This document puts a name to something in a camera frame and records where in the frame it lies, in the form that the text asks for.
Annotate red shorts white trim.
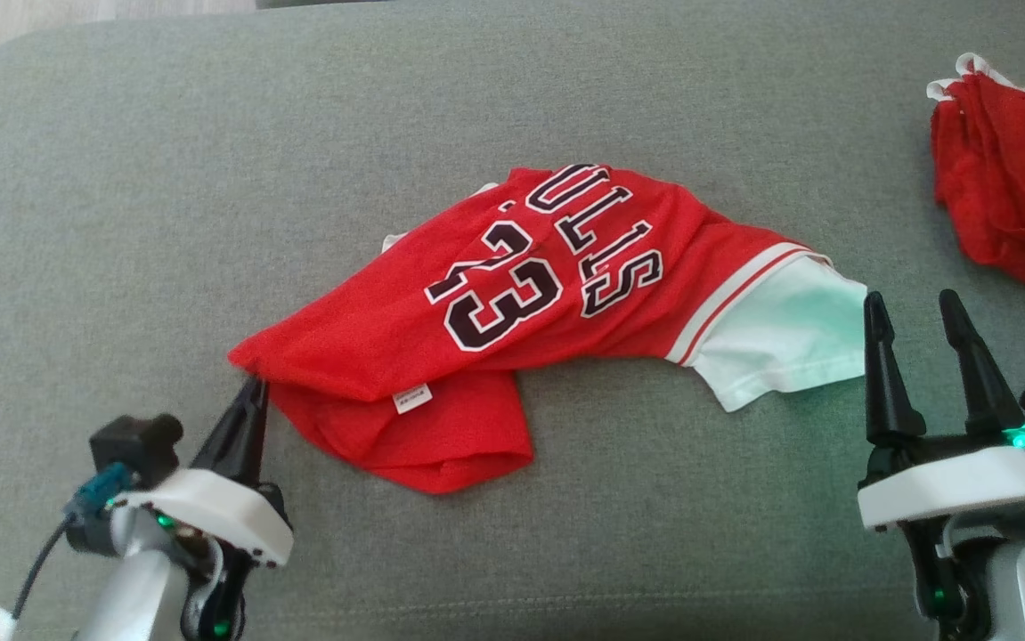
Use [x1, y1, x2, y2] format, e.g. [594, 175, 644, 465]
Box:
[925, 51, 1025, 303]

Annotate red Bulls jersey white sleeves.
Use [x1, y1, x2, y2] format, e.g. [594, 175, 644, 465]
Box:
[227, 162, 870, 496]

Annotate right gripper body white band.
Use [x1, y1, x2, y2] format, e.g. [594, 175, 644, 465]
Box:
[857, 430, 1025, 626]

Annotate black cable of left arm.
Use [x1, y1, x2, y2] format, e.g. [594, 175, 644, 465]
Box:
[11, 515, 78, 621]

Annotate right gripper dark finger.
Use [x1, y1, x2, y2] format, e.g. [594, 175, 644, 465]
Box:
[863, 290, 928, 448]
[937, 288, 1025, 439]

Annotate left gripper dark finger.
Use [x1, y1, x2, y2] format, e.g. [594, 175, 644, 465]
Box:
[236, 377, 272, 490]
[191, 377, 256, 475]

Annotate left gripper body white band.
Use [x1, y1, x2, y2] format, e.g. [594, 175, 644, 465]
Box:
[106, 467, 296, 641]

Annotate grey sofa seat cushion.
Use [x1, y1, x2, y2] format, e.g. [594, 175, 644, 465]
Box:
[0, 0, 1025, 641]

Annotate teal connector at left camera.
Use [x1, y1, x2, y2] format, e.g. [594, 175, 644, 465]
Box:
[63, 461, 136, 523]

